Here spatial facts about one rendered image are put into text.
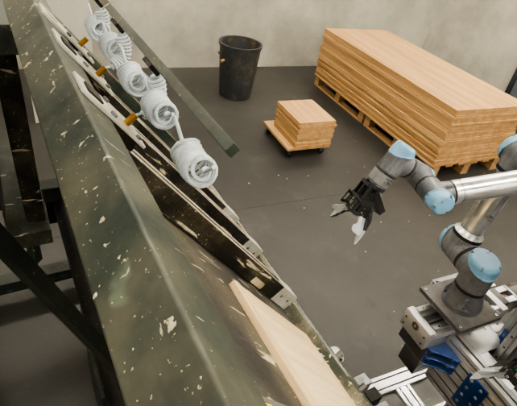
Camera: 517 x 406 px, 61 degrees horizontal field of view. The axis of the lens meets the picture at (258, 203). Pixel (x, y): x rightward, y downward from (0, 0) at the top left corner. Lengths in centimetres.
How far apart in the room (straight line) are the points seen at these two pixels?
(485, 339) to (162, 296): 162
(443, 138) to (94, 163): 419
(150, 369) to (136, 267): 13
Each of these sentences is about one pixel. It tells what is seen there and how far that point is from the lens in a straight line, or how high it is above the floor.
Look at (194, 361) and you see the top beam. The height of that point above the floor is 186.
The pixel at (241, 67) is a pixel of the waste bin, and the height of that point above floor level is 44.
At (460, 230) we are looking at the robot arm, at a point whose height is 129.
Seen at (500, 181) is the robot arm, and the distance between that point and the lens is 152.
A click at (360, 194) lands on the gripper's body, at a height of 147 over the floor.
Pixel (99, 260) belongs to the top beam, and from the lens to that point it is 61.
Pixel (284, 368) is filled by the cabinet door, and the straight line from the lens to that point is 112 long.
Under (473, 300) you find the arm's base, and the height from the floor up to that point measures 111.
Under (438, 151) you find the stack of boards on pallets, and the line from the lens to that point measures 474.
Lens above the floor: 224
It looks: 36 degrees down
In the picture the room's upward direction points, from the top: 10 degrees clockwise
